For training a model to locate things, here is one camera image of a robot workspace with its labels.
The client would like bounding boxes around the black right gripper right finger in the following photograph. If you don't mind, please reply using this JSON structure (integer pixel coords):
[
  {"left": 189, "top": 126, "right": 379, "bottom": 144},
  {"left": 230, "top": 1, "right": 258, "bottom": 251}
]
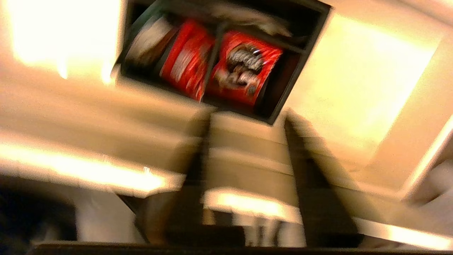
[{"left": 284, "top": 110, "right": 366, "bottom": 248}]

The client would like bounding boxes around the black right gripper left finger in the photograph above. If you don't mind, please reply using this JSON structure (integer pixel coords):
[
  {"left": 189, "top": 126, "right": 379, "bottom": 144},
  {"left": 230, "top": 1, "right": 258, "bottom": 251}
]
[{"left": 143, "top": 112, "right": 246, "bottom": 248}]

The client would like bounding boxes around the red snack packet white print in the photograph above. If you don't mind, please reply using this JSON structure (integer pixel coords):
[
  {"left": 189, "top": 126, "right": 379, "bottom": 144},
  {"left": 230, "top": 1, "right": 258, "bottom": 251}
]
[{"left": 160, "top": 19, "right": 215, "bottom": 102}]

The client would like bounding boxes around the black organizer box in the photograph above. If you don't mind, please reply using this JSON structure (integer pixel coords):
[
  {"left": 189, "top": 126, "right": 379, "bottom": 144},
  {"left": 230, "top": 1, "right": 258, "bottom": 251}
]
[{"left": 115, "top": 0, "right": 332, "bottom": 125}]

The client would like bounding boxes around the red snack packet dark print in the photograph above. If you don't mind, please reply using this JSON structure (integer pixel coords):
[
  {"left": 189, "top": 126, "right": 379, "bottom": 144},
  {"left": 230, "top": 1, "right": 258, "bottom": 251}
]
[{"left": 206, "top": 30, "right": 284, "bottom": 107}]

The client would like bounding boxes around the white crumpled wrapper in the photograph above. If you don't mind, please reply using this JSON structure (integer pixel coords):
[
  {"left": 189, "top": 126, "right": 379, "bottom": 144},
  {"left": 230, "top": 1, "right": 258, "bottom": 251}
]
[{"left": 207, "top": 2, "right": 295, "bottom": 37}]

